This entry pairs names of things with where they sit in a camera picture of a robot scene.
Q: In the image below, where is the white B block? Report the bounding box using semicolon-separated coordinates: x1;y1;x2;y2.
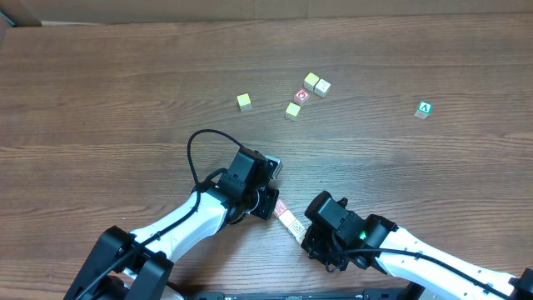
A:
296;232;306;244

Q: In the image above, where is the white block top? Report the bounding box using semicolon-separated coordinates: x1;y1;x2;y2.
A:
314;78;331;98

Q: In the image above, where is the yellow block top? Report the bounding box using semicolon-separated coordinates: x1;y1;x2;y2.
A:
303;72;320;92

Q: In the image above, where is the green letter block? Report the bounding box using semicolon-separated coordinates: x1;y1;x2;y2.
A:
414;101;433;119

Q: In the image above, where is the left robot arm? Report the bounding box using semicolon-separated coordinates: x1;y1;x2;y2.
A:
65;147;282;299

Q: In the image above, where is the yellow block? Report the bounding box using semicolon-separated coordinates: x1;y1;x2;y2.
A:
237;93;252;112
278;210;296;228
285;102;301;121
303;72;320;92

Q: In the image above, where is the red circle block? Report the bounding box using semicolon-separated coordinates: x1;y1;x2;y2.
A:
293;88;311;107

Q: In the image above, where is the red M block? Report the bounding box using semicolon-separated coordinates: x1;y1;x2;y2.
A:
273;199;288;218

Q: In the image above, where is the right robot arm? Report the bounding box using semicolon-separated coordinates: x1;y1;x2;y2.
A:
301;191;532;299

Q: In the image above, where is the white patterned block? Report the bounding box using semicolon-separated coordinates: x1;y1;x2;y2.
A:
288;220;306;238

